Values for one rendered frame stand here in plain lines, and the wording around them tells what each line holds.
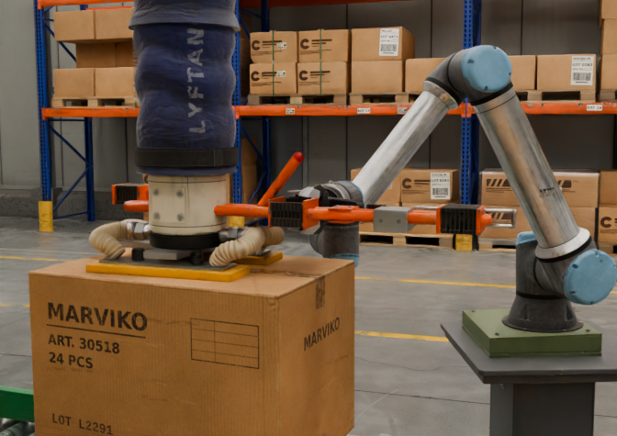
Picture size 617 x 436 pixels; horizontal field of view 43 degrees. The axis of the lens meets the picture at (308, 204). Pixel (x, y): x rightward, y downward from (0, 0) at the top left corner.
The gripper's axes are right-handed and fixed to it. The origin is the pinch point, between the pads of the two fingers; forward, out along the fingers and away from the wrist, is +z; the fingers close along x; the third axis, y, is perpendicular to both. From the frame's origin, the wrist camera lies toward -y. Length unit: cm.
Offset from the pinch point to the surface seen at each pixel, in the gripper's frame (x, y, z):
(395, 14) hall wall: 157, 185, -833
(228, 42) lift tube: 35.7, 16.9, 0.8
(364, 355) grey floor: -121, 69, -288
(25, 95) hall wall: 63, 749, -808
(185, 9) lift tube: 41.6, 21.9, 9.7
